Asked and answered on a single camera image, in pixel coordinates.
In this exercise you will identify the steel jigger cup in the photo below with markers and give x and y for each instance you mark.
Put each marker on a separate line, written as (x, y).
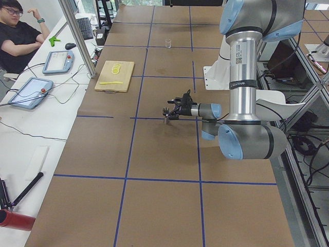
(166, 112)

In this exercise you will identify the teach pendant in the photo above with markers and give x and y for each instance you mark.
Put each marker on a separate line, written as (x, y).
(58, 62)
(31, 93)

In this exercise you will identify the black keyboard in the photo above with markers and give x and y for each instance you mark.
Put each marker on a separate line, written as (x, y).
(85, 28)

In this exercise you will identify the seated person in black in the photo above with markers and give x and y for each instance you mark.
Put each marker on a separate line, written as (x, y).
(19, 40)

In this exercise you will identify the aluminium frame post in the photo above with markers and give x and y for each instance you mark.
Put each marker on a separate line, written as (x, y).
(71, 20)

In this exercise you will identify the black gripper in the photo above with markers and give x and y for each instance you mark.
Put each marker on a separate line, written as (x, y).
(185, 110)

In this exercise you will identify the black handled tool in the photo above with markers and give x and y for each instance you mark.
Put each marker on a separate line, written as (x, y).
(27, 189)

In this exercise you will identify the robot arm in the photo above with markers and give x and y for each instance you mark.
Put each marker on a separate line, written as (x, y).
(243, 134)

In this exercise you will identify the small glass measuring cup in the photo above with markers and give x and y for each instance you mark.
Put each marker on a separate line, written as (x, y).
(168, 43)

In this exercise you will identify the red cylinder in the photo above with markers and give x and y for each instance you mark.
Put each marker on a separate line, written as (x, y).
(16, 221)

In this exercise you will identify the green plastic tool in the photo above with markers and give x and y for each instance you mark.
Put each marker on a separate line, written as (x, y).
(52, 41)

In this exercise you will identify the teach pendant near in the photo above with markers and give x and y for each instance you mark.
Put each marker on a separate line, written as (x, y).
(31, 93)

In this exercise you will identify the white flat bar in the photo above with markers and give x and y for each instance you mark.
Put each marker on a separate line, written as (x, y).
(36, 162)

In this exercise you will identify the yellow plastic knife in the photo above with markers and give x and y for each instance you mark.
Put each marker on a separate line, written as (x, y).
(110, 82)

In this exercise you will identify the black computer mouse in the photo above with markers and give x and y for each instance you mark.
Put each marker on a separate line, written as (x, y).
(69, 46)

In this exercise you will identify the bamboo cutting board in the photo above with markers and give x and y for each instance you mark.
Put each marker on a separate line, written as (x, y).
(124, 76)

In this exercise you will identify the teach pendant far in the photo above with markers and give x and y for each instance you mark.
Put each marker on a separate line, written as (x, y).
(58, 62)

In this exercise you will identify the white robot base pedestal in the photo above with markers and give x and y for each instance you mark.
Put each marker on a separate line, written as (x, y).
(217, 76)

